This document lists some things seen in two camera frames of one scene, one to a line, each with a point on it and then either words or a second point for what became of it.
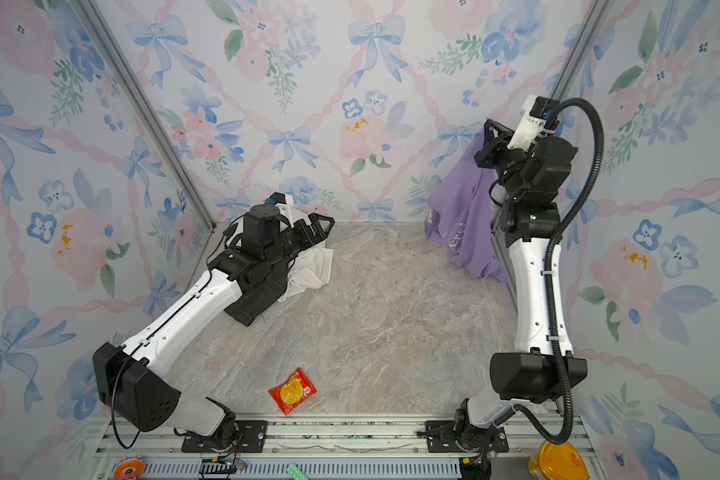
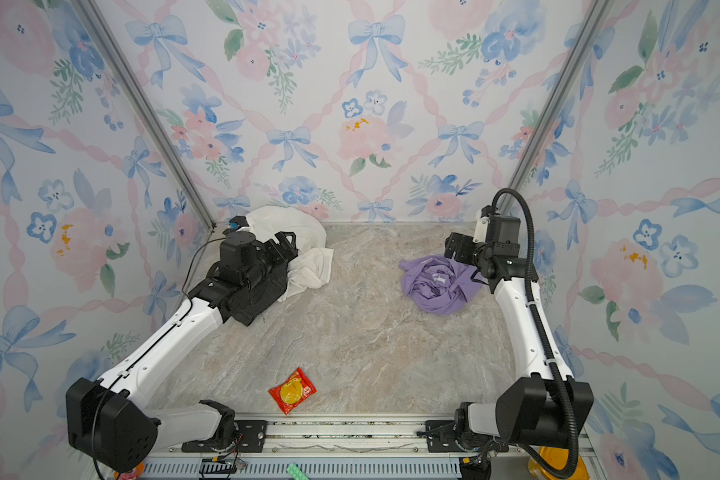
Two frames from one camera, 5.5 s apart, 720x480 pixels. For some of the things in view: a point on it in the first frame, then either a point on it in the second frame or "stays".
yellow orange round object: (558, 462) stays
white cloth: (310, 268) stays
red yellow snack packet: (293, 392) stays
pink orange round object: (129, 468) stays
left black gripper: (307, 235) to (289, 250)
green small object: (296, 473) stays
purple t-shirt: (458, 216) to (439, 284)
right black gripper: (493, 147) to (452, 246)
